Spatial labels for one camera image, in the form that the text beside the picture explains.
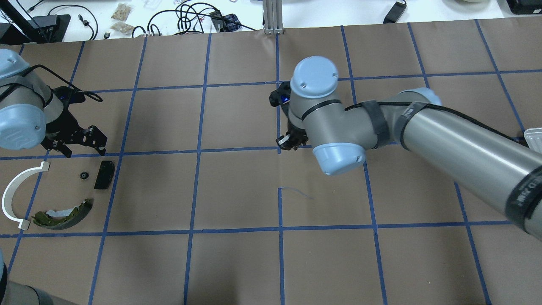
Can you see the bag of small parts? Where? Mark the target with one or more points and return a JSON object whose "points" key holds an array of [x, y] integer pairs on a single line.
{"points": [[122, 27], [121, 12]]}

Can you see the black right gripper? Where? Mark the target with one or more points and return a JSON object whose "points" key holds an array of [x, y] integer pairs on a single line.
{"points": [[294, 128]]}

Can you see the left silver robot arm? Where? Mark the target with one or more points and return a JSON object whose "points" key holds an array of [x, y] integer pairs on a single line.
{"points": [[33, 113]]}

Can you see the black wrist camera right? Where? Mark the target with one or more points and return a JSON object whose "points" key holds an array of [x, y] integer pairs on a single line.
{"points": [[281, 95]]}

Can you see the black power adapter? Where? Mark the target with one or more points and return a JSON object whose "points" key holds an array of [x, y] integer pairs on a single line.
{"points": [[395, 12]]}

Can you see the black brake pad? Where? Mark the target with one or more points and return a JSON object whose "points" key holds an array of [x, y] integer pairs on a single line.
{"points": [[105, 175]]}

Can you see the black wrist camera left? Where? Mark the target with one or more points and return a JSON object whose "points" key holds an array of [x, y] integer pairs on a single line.
{"points": [[68, 95]]}

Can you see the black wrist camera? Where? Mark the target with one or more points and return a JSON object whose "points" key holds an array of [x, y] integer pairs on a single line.
{"points": [[281, 95], [68, 95]]}

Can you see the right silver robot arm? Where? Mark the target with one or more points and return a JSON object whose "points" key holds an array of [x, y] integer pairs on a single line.
{"points": [[501, 172]]}

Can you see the black monitor stand base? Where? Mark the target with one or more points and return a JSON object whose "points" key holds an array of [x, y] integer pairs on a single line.
{"points": [[53, 26]]}

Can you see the white curved plastic bracket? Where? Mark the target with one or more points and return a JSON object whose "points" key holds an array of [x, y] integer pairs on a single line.
{"points": [[10, 190]]}

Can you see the aluminium frame post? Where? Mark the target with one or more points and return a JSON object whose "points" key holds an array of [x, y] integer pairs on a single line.
{"points": [[273, 17]]}

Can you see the olive green brake shoe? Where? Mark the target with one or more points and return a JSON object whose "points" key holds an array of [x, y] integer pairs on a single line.
{"points": [[64, 219]]}

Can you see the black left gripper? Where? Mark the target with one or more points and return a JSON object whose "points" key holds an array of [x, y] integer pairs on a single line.
{"points": [[64, 120]]}

